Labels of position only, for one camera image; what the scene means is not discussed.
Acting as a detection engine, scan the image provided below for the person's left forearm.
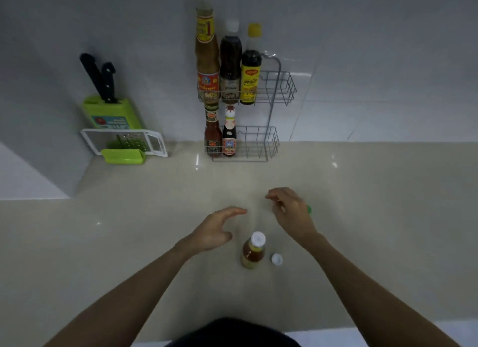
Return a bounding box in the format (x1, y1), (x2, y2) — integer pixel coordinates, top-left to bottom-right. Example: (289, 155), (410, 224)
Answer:
(43, 242), (199, 347)

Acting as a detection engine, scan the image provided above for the small black-handled knife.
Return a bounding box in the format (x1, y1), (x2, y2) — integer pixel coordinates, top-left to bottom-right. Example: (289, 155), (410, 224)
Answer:
(101, 62), (119, 104)

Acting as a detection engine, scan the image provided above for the person's black clothing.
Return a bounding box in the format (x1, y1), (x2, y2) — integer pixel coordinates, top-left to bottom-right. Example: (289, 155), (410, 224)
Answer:
(164, 317), (303, 347)

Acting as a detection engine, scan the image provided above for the dark sauce bottle white cap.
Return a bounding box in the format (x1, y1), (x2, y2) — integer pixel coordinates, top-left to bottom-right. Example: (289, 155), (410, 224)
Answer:
(219, 19), (242, 105)

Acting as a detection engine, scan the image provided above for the green knife block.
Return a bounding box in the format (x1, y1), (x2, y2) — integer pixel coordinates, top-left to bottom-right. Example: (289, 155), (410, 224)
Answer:
(82, 95), (144, 131)

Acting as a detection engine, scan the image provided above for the large black-handled knife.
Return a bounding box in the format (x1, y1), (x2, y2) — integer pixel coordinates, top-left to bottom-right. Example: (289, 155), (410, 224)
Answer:
(79, 53), (109, 102)

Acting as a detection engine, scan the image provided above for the grey wire two-tier rack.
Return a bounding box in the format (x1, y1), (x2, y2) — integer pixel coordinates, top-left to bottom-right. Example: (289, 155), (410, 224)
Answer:
(197, 53), (298, 163)

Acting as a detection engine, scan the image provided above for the person's left hand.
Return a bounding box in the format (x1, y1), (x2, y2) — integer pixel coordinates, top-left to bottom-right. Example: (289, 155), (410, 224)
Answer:
(175, 207), (248, 256)

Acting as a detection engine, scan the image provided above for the small bottle red white cap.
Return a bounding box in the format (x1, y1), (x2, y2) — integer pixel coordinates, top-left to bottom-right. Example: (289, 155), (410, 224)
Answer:
(222, 105), (238, 158)

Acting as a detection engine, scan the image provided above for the person's right hand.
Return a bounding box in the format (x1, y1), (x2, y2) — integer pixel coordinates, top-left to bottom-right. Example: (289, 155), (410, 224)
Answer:
(265, 187), (318, 247)

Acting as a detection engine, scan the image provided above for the yellow label soy sauce bottle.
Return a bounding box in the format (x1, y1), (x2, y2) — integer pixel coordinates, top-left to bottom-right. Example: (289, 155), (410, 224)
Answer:
(240, 23), (263, 106)

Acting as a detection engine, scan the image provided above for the white framed grater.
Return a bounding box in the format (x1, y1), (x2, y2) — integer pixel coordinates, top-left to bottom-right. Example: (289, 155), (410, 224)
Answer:
(80, 129), (169, 158)

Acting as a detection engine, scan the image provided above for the person's right forearm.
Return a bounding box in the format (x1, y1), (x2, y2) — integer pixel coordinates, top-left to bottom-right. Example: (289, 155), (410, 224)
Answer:
(306, 233), (462, 347)

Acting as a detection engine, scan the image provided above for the small orange sauce bottle white cap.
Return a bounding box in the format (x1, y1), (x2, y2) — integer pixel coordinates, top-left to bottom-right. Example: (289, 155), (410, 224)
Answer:
(240, 231), (266, 270)

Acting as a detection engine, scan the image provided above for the tall light brown sauce bottle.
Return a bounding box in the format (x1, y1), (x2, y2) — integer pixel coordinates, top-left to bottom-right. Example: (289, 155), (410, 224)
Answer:
(195, 7), (221, 105)

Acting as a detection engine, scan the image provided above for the green grater holder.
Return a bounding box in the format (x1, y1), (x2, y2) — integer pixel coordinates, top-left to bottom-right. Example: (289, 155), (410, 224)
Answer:
(101, 141), (146, 165)

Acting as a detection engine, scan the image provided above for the red chili sauce bottle gold cap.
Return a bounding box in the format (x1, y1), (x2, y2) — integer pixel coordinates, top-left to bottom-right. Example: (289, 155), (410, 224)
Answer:
(204, 103), (223, 157)

